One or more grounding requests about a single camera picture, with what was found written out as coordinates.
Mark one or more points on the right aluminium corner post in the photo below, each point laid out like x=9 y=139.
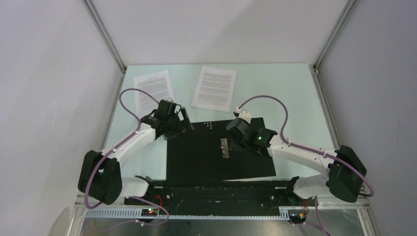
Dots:
x=334 y=34

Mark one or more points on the right controller board with wires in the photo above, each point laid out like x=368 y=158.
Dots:
x=297 y=218

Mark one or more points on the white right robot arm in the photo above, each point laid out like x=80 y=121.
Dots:
x=340 y=171

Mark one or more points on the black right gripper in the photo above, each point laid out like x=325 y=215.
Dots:
x=231 y=137

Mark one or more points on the left controller board with LEDs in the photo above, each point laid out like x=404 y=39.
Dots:
x=149 y=212

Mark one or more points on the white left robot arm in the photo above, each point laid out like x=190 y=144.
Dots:
x=101 y=177

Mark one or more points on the red and black file folder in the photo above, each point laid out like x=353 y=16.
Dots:
x=207 y=154

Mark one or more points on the printed paper sheet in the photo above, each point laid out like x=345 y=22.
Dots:
x=158 y=85
x=215 y=89

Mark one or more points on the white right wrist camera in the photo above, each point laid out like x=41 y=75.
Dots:
x=243 y=114

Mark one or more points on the aluminium corner post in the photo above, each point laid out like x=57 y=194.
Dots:
x=97 y=20
x=334 y=34

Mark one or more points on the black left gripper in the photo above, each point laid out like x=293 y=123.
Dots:
x=179 y=129

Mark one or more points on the left aluminium corner post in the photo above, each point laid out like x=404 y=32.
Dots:
x=97 y=20

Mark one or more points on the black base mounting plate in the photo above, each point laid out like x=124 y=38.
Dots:
x=263 y=191

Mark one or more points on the aluminium front frame rail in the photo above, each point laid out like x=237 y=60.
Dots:
x=201 y=209

